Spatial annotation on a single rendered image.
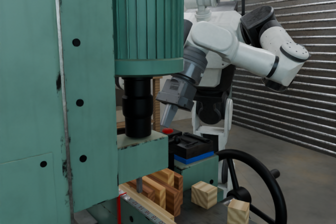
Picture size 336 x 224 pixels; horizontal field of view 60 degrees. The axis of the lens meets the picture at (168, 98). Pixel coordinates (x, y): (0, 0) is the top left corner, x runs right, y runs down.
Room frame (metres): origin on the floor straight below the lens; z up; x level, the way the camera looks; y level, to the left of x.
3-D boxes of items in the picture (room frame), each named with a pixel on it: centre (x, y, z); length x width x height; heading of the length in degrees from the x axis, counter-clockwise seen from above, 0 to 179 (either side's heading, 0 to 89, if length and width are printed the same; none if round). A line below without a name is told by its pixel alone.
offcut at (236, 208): (0.51, -0.14, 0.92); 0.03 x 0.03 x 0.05; 63
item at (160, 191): (0.65, 0.09, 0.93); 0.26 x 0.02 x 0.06; 40
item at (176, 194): (0.63, 0.05, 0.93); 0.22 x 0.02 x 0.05; 40
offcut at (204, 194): (0.60, -0.08, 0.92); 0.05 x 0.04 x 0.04; 46
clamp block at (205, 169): (0.74, -0.04, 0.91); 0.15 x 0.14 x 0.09; 40
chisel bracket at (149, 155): (0.54, 0.08, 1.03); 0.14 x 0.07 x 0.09; 130
